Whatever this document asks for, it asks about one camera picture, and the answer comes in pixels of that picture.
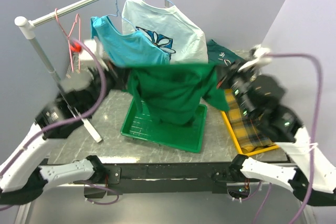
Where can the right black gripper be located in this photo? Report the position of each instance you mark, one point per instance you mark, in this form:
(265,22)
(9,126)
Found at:
(231,72)

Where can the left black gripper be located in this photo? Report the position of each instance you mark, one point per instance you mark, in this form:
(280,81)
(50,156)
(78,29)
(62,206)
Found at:
(113,73)

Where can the pink wire hanger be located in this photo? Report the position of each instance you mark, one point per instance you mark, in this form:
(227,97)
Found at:
(73,40)

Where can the green t shirt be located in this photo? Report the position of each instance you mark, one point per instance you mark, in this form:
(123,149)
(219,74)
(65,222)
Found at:
(172,93)

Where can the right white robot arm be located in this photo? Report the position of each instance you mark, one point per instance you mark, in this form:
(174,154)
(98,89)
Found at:
(313,177)

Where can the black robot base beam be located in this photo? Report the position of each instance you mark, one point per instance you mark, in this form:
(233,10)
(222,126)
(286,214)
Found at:
(134,178)

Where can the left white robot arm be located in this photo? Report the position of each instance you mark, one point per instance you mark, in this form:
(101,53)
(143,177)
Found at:
(23,178)

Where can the turquoise t shirt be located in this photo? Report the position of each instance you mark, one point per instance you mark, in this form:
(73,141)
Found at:
(126,50)

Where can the white flower print t shirt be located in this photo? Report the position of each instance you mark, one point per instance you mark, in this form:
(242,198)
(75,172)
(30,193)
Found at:
(168,29)

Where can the yellow plastic tray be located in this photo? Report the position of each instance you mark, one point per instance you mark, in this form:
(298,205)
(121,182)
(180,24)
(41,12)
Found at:
(244,142)

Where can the yellow plaid cloth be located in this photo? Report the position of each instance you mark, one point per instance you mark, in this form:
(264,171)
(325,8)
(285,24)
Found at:
(246,127)

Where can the dark teal shorts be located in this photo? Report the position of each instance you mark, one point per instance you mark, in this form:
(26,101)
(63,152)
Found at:
(220,54)

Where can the green plastic tray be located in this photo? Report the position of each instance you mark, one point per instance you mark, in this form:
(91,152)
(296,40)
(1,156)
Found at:
(139,125)

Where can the metal clothes rack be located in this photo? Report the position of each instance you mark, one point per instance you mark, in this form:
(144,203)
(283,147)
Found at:
(33,86)

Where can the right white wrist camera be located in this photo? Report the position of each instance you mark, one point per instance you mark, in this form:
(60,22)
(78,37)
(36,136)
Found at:
(260,58)

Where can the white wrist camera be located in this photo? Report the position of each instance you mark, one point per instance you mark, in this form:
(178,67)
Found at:
(95,47)
(260,58)

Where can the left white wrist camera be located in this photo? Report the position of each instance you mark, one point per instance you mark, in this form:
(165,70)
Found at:
(95,47)

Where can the blue wire hanger left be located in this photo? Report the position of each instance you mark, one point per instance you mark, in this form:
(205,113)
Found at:
(118,14)

